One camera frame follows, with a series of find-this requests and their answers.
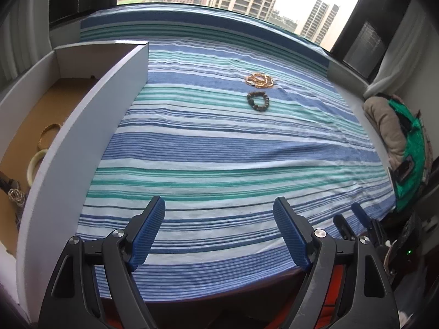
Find beige cloth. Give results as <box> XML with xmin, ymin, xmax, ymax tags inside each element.
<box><xmin>363</xmin><ymin>96</ymin><xmax>409</xmax><ymax>169</ymax></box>

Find blue green striped cloth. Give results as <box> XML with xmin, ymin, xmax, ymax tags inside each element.
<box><xmin>76</xmin><ymin>5</ymin><xmax>398</xmax><ymax>300</ymax></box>

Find black phone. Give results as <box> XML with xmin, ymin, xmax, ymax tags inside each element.
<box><xmin>394</xmin><ymin>155</ymin><xmax>416</xmax><ymax>184</ymax></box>

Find dark bead bracelet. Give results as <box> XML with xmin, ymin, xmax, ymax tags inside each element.
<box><xmin>246</xmin><ymin>91</ymin><xmax>270</xmax><ymax>112</ymax></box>

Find white cardboard box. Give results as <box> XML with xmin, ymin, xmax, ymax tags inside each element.
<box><xmin>0</xmin><ymin>40</ymin><xmax>150</xmax><ymax>259</ymax></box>

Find metal ring cluster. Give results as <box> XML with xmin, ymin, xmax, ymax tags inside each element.
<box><xmin>7</xmin><ymin>188</ymin><xmax>26</xmax><ymax>208</ymax></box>

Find white curtain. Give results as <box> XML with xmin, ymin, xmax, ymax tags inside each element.
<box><xmin>363</xmin><ymin>0</ymin><xmax>427</xmax><ymax>101</ymax></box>
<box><xmin>0</xmin><ymin>3</ymin><xmax>53</xmax><ymax>87</ymax></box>

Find grey window blind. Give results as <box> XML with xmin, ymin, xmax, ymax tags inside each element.
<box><xmin>343</xmin><ymin>21</ymin><xmax>387</xmax><ymax>80</ymax></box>

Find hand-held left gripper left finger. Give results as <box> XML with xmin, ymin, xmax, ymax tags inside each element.
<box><xmin>38</xmin><ymin>196</ymin><xmax>166</xmax><ymax>329</ymax></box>

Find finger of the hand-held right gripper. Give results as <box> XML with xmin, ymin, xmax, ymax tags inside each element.
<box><xmin>333</xmin><ymin>214</ymin><xmax>357</xmax><ymax>242</ymax></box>
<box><xmin>350</xmin><ymin>203</ymin><xmax>388</xmax><ymax>247</ymax></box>

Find slim apartment building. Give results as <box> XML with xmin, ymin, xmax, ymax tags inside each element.
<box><xmin>299</xmin><ymin>0</ymin><xmax>340</xmax><ymax>42</ymax></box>

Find amber bead bracelet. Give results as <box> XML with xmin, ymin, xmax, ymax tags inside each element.
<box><xmin>245</xmin><ymin>72</ymin><xmax>275</xmax><ymax>89</ymax></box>

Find orange cloth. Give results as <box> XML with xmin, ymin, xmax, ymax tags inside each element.
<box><xmin>320</xmin><ymin>266</ymin><xmax>344</xmax><ymax>329</ymax></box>

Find white bangle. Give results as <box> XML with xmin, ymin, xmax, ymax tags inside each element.
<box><xmin>27</xmin><ymin>149</ymin><xmax>49</xmax><ymax>183</ymax></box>

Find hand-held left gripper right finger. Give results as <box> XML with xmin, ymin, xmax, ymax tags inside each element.
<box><xmin>272</xmin><ymin>197</ymin><xmax>400</xmax><ymax>329</ymax></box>

